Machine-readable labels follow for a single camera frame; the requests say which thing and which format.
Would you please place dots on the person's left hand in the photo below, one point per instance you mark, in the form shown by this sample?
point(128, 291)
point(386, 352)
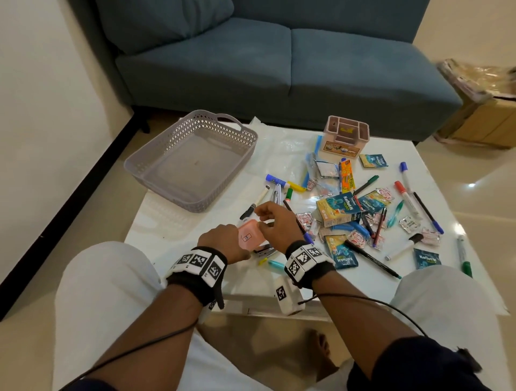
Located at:
point(223, 241)

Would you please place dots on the person's right hand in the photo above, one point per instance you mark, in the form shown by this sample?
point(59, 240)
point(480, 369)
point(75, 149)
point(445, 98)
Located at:
point(284, 225)

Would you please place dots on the person's right thumb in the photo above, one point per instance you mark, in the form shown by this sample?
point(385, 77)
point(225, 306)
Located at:
point(266, 230)

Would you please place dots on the person's left fingers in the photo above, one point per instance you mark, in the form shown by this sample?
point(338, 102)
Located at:
point(238, 253)

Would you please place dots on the small pink plastic box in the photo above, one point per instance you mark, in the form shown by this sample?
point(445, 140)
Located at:
point(250, 237)

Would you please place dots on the person's right forearm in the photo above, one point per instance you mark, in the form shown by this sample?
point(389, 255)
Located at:
point(354, 318)

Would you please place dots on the person's left forearm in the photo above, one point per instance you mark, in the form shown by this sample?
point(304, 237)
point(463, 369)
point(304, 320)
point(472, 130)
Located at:
point(151, 342)

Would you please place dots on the dark stapler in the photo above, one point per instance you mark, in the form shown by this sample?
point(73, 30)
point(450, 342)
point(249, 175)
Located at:
point(266, 251)

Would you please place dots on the white pen with black cap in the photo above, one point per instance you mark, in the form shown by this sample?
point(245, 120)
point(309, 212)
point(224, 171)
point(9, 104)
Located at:
point(256, 201)

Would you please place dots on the clear wrapped candy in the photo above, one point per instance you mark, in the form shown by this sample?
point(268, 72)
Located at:
point(431, 237)
point(304, 220)
point(408, 224)
point(358, 239)
point(385, 194)

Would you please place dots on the dark pen with blue tip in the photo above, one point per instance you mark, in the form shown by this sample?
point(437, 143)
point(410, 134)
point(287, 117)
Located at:
point(307, 235)

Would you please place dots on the marker with green cap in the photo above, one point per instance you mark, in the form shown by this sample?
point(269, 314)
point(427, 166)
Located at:
point(288, 194)

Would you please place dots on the black marker-tag left wristband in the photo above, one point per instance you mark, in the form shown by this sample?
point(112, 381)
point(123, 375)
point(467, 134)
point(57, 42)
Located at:
point(197, 268)

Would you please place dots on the black marker-tag wristband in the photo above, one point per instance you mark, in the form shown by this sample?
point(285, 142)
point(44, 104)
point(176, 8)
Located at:
point(308, 262)
point(197, 268)

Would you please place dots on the black marker-tag right wristband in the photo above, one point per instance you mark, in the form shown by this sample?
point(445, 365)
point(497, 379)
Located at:
point(308, 262)

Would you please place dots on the yellow marker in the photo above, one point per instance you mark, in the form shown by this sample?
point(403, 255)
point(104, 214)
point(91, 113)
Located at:
point(296, 187)

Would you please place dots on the teal and yellow carton box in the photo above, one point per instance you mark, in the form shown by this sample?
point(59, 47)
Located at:
point(338, 210)

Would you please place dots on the clear plastic sheet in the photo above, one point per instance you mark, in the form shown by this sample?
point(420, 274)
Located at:
point(282, 157)

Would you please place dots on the teal and yellow sachet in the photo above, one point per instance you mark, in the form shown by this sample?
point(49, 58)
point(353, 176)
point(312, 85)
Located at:
point(340, 251)

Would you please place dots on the small clear plastic bag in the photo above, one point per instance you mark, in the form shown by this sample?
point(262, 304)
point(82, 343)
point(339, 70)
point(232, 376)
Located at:
point(327, 169)

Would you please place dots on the orange pencil pack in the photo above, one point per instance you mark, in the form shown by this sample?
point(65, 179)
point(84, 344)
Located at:
point(347, 175)

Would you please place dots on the short black pen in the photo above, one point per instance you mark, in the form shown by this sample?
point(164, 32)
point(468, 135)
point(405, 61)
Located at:
point(367, 225)

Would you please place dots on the grey plastic lattice basket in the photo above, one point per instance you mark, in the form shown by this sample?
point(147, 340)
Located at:
point(189, 161)

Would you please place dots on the dark green pen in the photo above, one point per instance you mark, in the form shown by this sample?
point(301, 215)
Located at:
point(366, 185)

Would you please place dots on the long black pen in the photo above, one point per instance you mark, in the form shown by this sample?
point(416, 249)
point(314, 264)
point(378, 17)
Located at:
point(373, 260)

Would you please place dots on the red pen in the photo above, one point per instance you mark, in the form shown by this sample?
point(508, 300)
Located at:
point(379, 227)

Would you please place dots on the pink desk organizer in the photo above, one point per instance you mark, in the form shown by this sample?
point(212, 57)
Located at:
point(346, 139)

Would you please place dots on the teal transparent pen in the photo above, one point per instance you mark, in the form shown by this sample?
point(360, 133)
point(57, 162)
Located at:
point(396, 213)

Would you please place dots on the person's bare foot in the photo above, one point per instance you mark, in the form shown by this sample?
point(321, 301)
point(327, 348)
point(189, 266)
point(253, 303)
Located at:
point(322, 354)

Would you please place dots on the white marker with black cap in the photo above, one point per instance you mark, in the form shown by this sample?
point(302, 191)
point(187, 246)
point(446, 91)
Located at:
point(403, 247)

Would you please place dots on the person's white trousers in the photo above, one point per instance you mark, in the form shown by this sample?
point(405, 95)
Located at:
point(105, 290)

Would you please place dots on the white marker with red cap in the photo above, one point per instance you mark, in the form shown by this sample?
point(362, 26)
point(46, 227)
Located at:
point(407, 199)

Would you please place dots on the slim white marker blue cap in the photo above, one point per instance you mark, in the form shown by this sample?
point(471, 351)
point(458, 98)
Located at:
point(405, 175)

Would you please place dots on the teal fabric sofa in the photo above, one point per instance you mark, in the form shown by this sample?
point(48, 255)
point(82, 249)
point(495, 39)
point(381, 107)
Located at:
point(282, 68)

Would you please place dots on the teal sofa cushion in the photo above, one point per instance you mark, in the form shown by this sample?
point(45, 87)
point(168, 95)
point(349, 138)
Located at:
point(161, 20)

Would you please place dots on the brown cardboard box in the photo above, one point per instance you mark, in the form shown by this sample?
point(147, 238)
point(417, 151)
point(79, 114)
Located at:
point(483, 121)

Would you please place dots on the clear plastic wrapped bundle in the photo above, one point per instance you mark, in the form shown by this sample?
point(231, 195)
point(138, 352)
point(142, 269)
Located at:
point(475, 78)

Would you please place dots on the white wrist camera block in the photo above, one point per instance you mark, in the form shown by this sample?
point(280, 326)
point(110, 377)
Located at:
point(288, 296)

